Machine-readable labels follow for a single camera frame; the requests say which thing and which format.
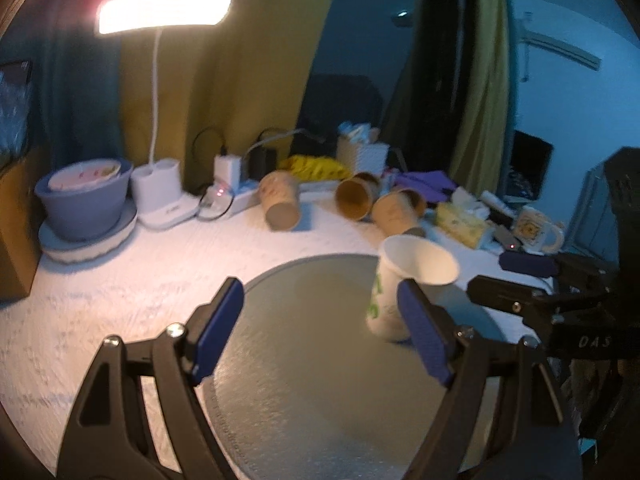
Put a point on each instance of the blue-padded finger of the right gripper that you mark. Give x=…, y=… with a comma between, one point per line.
x=524, y=263

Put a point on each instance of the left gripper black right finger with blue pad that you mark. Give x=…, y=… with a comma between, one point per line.
x=526, y=439

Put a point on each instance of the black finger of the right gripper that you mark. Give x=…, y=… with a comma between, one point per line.
x=534, y=306

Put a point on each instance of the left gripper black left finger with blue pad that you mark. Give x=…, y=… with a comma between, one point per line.
x=137, y=415

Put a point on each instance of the white paper cup green print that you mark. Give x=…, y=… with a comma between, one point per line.
x=406, y=257

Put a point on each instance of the brown paper cup middle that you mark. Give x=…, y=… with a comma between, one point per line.
x=355, y=197

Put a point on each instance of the brown paper cup left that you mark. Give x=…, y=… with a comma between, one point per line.
x=279, y=195

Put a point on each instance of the white mug yellow print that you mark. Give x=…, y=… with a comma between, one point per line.
x=537, y=233

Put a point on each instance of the yellow tissue pack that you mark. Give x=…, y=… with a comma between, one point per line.
x=462, y=226

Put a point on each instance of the black monitor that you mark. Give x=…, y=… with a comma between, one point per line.
x=528, y=166

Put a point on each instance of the yellow curtain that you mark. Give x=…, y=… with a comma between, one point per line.
x=478, y=155

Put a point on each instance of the purple cloth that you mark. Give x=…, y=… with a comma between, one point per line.
x=434, y=186

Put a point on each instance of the round grey tray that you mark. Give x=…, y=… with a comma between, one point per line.
x=304, y=390

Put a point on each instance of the white scalloped plate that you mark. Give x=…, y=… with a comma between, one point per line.
x=66, y=252

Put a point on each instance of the white woven basket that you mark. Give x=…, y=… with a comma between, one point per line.
x=362, y=157

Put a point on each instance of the grey bowl with lid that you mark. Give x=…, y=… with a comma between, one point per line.
x=89, y=213

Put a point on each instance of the white air conditioner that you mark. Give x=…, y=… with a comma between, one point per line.
x=530, y=39

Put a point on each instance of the yellow snack bag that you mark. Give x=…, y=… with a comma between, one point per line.
x=315, y=169

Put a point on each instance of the white power strip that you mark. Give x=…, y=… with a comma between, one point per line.
x=219, y=202

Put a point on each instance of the white charger plug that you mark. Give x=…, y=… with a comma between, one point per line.
x=228, y=169

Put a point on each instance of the black power adapter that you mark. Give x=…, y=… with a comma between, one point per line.
x=262, y=161

